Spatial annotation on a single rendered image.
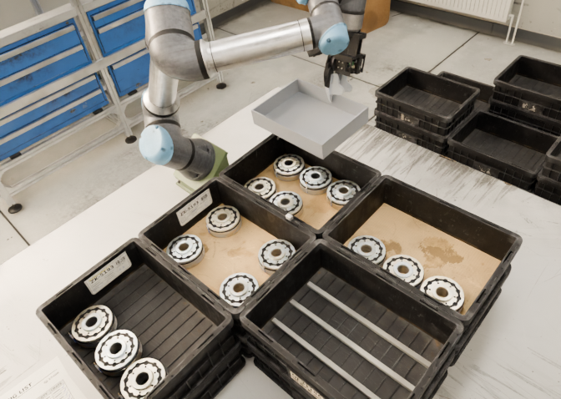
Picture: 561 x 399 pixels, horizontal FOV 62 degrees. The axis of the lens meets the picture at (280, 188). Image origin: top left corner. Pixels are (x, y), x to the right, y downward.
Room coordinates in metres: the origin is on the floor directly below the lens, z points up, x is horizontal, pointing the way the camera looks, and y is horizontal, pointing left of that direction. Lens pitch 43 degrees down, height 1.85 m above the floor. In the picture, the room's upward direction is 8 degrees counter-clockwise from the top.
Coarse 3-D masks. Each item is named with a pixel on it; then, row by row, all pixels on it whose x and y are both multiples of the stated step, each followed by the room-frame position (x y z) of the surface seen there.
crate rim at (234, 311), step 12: (216, 180) 1.05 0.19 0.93; (240, 192) 0.98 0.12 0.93; (180, 204) 0.96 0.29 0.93; (264, 204) 0.92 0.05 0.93; (168, 216) 0.92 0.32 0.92; (276, 216) 0.86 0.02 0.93; (144, 228) 0.89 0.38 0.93; (300, 228) 0.81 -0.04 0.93; (144, 240) 0.84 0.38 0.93; (312, 240) 0.76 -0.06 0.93; (156, 252) 0.79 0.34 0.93; (300, 252) 0.73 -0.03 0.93; (288, 264) 0.70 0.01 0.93; (192, 276) 0.70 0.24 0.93; (276, 276) 0.67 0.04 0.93; (204, 288) 0.66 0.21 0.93; (264, 288) 0.64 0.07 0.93; (216, 300) 0.62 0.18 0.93; (252, 300) 0.61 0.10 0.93; (240, 312) 0.58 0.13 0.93
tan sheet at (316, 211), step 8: (272, 168) 1.18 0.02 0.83; (256, 176) 1.15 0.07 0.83; (264, 176) 1.14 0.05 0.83; (272, 176) 1.14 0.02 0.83; (280, 184) 1.09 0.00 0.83; (288, 184) 1.09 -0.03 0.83; (296, 184) 1.08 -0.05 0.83; (296, 192) 1.05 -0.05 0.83; (304, 192) 1.04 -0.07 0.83; (304, 200) 1.01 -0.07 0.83; (312, 200) 1.00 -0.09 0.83; (320, 200) 1.00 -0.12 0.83; (304, 208) 0.97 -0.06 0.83; (312, 208) 0.97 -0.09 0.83; (320, 208) 0.96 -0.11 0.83; (328, 208) 0.96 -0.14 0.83; (304, 216) 0.94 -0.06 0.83; (312, 216) 0.94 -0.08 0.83; (320, 216) 0.93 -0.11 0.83; (328, 216) 0.93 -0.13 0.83; (312, 224) 0.91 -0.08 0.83; (320, 224) 0.90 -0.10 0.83
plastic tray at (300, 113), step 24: (288, 96) 1.24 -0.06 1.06; (312, 96) 1.22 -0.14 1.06; (336, 96) 1.15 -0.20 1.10; (264, 120) 1.10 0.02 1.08; (288, 120) 1.13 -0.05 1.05; (312, 120) 1.11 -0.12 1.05; (336, 120) 1.09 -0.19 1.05; (360, 120) 1.04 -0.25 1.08; (312, 144) 0.96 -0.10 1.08; (336, 144) 0.98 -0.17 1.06
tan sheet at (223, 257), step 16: (208, 240) 0.90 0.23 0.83; (224, 240) 0.89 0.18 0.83; (240, 240) 0.88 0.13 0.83; (256, 240) 0.87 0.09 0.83; (208, 256) 0.84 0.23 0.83; (224, 256) 0.83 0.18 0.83; (240, 256) 0.82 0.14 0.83; (256, 256) 0.81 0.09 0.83; (192, 272) 0.79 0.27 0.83; (208, 272) 0.78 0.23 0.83; (224, 272) 0.78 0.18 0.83; (240, 272) 0.77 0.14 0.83; (256, 272) 0.76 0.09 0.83
